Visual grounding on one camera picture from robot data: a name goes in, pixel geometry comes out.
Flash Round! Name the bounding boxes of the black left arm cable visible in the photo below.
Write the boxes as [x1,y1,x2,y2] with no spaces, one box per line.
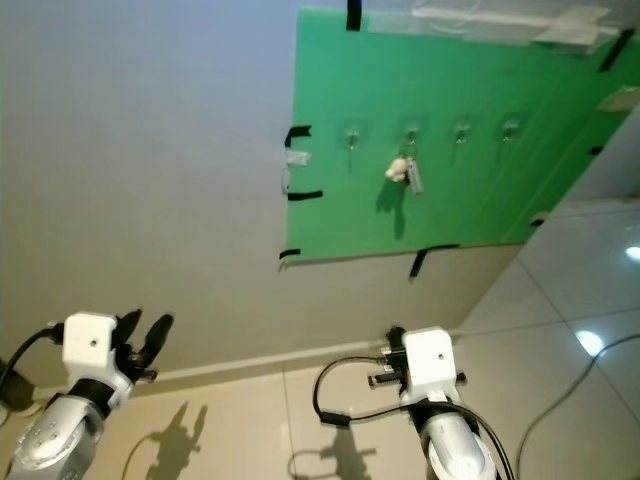
[0,320,66,411]

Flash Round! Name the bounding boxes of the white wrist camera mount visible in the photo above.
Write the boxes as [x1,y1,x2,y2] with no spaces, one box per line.
[402,326,461,403]
[63,312,131,386]

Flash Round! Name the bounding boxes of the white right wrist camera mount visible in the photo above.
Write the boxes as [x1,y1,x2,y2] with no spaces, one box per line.
[402,326,461,403]

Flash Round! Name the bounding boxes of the large clear tape sheet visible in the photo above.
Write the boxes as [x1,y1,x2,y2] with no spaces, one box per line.
[410,0,623,53]

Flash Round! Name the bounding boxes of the green board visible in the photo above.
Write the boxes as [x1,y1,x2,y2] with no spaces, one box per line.
[280,5,640,263]

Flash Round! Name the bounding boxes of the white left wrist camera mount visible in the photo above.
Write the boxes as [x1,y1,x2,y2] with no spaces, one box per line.
[63,312,131,386]

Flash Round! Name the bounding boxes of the keys with white charm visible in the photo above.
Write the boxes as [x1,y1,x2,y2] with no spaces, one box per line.
[384,140,424,196]

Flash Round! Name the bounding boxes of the thin dark floor cable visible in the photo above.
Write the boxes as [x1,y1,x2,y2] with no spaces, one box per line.
[515,338,640,480]

